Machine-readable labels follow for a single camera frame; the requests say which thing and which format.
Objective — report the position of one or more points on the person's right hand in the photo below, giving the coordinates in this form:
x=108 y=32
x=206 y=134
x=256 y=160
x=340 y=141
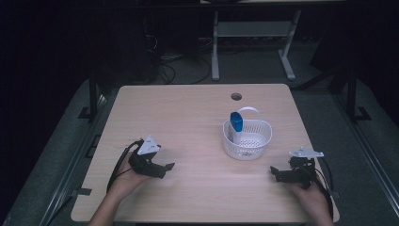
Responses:
x=309 y=201

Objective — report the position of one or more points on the person's left hand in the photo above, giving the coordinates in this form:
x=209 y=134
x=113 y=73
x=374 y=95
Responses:
x=125 y=180

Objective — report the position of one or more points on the black tape strip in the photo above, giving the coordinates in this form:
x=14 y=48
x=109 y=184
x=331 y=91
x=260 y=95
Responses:
x=83 y=191

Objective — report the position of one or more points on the black metal post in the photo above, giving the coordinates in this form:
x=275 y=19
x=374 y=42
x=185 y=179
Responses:
x=352 y=94
x=93 y=97

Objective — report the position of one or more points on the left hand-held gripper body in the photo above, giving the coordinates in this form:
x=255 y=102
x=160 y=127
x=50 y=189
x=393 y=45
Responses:
x=146 y=164

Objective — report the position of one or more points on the aluminium floor rail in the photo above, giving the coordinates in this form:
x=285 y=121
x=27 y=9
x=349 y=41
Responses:
x=69 y=169
x=373 y=157

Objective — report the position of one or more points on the white plastic basket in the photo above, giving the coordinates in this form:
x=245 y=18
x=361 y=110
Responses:
x=251 y=141

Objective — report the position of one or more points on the white metal desk frame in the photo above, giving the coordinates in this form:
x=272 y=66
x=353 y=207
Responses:
x=251 y=29

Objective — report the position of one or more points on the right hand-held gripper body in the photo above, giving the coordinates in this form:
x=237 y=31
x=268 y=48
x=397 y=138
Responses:
x=299 y=174

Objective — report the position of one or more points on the white bottle with blue cap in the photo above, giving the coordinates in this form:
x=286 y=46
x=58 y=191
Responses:
x=236 y=125

